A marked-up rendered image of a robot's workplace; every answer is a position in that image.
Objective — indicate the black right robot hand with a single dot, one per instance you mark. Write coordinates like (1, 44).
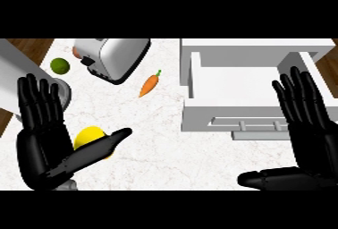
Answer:
(315, 149)

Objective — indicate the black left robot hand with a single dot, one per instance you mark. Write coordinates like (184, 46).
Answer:
(42, 149)

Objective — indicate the yellow cup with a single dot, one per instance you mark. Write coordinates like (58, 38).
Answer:
(88, 135)

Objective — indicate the white open drawer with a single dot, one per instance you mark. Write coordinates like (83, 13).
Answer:
(238, 83)

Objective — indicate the white drawer front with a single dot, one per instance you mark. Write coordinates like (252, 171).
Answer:
(198, 114)

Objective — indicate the grey round appliance part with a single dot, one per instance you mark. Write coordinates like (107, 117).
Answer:
(66, 94)

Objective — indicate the pale grey appliance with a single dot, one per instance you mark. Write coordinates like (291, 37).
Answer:
(14, 77)

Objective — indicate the green lime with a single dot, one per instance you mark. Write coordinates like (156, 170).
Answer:
(60, 66)

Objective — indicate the orange carrot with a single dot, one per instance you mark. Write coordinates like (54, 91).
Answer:
(150, 85)

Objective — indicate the orange fruit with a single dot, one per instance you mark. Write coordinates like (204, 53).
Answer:
(76, 53)

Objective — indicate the silver toaster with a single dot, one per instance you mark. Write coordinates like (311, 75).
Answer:
(117, 56)

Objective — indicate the white cabinet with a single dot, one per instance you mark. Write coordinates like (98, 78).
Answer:
(247, 46)

